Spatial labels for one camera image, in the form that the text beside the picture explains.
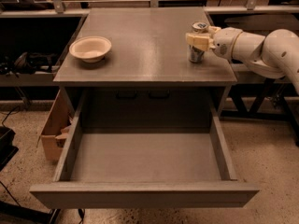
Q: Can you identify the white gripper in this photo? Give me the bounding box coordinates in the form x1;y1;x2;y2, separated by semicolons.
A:
186;26;242;60

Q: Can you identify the silver redbull can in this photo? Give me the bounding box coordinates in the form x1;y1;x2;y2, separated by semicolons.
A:
186;21;207;63

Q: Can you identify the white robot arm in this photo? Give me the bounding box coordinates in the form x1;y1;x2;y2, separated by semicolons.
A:
185;26;299;93

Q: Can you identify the grey drawer cabinet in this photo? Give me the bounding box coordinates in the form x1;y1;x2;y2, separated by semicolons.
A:
55;7;236;130

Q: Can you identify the open grey top drawer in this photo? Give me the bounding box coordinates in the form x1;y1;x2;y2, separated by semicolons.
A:
30;89;259;209

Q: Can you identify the white paper bowl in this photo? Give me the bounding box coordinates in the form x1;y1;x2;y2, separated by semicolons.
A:
69;36;112;63

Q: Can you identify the cardboard box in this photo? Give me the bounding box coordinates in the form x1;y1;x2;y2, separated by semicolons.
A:
40;91;73;161

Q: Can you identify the black floor equipment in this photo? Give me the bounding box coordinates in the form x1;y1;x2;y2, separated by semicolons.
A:
0;126;19;171

